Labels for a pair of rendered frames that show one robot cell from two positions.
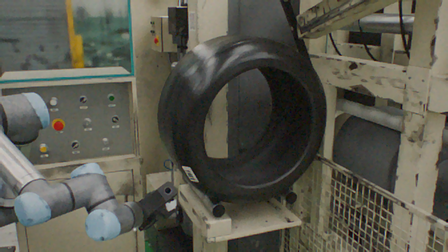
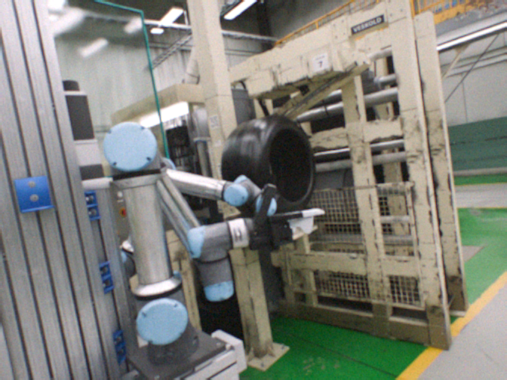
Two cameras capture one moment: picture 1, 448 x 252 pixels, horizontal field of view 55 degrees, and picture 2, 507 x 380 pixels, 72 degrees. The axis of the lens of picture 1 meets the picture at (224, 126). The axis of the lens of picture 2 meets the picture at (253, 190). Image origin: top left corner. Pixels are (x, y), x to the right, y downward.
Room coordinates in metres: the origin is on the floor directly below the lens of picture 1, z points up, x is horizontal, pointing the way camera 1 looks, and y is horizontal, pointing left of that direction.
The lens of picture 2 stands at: (-0.24, 0.92, 1.22)
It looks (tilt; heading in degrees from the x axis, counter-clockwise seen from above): 4 degrees down; 334
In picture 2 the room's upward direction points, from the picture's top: 9 degrees counter-clockwise
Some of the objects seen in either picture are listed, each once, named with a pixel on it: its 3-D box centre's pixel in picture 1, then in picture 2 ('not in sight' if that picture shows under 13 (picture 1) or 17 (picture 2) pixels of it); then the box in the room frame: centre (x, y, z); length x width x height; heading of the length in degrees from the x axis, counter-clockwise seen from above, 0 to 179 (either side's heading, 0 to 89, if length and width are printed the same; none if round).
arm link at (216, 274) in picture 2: not in sight; (216, 275); (0.63, 0.63, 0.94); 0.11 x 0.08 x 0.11; 166
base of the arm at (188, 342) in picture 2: not in sight; (171, 332); (0.78, 0.75, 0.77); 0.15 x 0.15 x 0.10
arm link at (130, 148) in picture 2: not in sight; (148, 232); (0.65, 0.78, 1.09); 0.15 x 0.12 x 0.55; 166
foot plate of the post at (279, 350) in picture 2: not in sight; (260, 351); (1.75, 0.06, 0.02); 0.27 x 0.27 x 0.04; 22
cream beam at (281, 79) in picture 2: not in sight; (296, 75); (1.51, -0.37, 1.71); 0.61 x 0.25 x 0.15; 22
